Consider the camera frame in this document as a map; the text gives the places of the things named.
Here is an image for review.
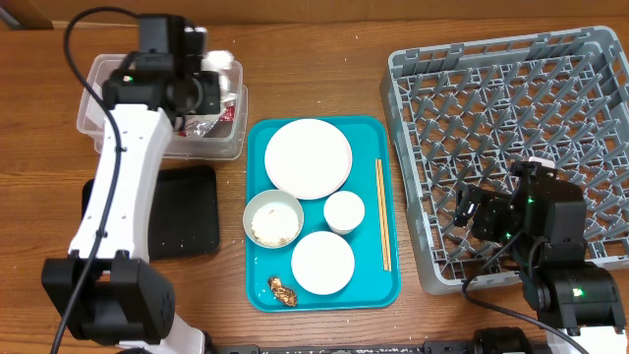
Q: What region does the wooden chopstick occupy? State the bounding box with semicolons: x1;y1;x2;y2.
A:
377;157;393;272
374;157;390;272

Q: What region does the red foil snack wrapper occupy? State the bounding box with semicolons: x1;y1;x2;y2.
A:
175;106;235;138

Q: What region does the white cup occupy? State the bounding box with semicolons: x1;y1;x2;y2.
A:
323;191;366;235

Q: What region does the small white bowl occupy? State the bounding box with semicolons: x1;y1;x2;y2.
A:
291;231;355;296

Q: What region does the large white plate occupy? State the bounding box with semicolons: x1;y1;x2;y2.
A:
264;118;353;200

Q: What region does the cooked rice pile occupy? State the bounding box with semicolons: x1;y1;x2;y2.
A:
252;204;300;248

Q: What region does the grey bowl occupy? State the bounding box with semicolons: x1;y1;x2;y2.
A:
243;190;305;249

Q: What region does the brown food scrap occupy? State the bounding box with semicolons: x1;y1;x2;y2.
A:
267;276;297;307

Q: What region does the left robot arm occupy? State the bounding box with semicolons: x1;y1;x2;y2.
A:
41;14;220;353

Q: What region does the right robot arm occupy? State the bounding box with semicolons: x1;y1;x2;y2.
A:
453;162;628;353

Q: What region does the grey dishwasher rack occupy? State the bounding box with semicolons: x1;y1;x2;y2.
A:
381;27;628;295

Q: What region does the clear plastic waste bin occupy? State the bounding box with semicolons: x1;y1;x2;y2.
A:
77;54;248;160

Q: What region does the teal plastic serving tray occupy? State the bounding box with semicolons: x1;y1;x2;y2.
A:
245;116;401;313

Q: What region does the black plastic tray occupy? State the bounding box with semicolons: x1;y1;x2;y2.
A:
68;161;220;264

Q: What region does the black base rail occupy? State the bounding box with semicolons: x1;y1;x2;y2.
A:
211;340;475;354

